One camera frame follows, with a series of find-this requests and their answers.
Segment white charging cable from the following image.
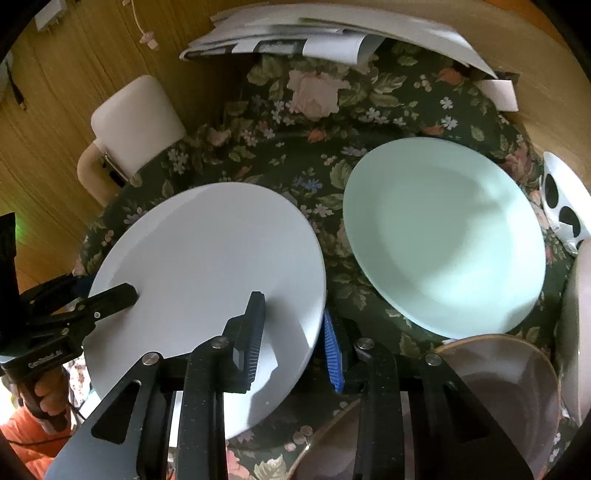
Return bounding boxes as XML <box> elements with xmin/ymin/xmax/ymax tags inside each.
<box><xmin>122</xmin><ymin>0</ymin><xmax>160</xmax><ymax>51</ymax></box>

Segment pale pink bowl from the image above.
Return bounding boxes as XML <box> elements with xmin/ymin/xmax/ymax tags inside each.
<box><xmin>558</xmin><ymin>240</ymin><xmax>591</xmax><ymax>428</ymax></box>

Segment person's left hand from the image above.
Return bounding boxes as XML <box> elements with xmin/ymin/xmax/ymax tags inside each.
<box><xmin>32</xmin><ymin>367</ymin><xmax>70</xmax><ymax>416</ymax></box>

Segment thin black cable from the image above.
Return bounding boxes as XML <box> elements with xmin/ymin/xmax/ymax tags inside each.
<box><xmin>4</xmin><ymin>60</ymin><xmax>27</xmax><ymax>112</ymax></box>

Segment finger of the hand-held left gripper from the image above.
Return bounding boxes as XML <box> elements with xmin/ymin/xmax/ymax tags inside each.
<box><xmin>28</xmin><ymin>283</ymin><xmax>140</xmax><ymax>345</ymax></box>
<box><xmin>21</xmin><ymin>274</ymin><xmax>92</xmax><ymax>320</ymax></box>

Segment person's left forearm orange sleeve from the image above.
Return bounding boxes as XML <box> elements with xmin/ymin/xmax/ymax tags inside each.
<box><xmin>0</xmin><ymin>406</ymin><xmax>70</xmax><ymax>480</ymax></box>

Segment white bowl black spots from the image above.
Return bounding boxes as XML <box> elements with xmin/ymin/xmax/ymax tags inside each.
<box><xmin>541</xmin><ymin>151</ymin><xmax>591</xmax><ymax>257</ymax></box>

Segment pink bowl gold rim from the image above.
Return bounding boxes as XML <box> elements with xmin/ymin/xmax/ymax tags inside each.
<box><xmin>434</xmin><ymin>333</ymin><xmax>561</xmax><ymax>480</ymax></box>

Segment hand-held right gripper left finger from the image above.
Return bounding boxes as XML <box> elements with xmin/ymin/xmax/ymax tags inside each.
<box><xmin>44</xmin><ymin>291</ymin><xmax>267</xmax><ymax>480</ymax></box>

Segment dark floral tablecloth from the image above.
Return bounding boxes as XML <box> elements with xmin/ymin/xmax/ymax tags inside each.
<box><xmin>69</xmin><ymin>39</ymin><xmax>591</xmax><ymax>480</ymax></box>

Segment small white paper card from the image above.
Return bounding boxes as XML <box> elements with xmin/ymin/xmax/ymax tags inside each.
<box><xmin>478</xmin><ymin>79</ymin><xmax>519</xmax><ymax>112</ymax></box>

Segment pink plate gold rim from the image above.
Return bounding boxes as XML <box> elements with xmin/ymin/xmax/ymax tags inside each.
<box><xmin>291</xmin><ymin>392</ymin><xmax>435</xmax><ymax>480</ymax></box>

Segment cream chair back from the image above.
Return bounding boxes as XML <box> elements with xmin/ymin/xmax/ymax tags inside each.
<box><xmin>77</xmin><ymin>75</ymin><xmax>187</xmax><ymax>206</ymax></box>

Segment light green plate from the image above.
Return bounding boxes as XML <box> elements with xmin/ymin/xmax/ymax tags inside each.
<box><xmin>342</xmin><ymin>137</ymin><xmax>547</xmax><ymax>340</ymax></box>

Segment stack of white papers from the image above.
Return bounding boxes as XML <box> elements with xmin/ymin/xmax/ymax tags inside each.
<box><xmin>179</xmin><ymin>4</ymin><xmax>502</xmax><ymax>81</ymax></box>

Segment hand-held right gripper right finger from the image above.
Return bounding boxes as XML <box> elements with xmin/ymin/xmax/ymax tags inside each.
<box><xmin>323</xmin><ymin>308</ymin><xmax>536</xmax><ymax>480</ymax></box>

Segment white charger plug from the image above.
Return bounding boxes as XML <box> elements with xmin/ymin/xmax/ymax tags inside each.
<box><xmin>36</xmin><ymin>0</ymin><xmax>68</xmax><ymax>33</ymax></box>

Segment white plate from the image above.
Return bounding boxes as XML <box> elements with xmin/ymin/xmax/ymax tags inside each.
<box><xmin>85</xmin><ymin>182</ymin><xmax>328</xmax><ymax>441</ymax></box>

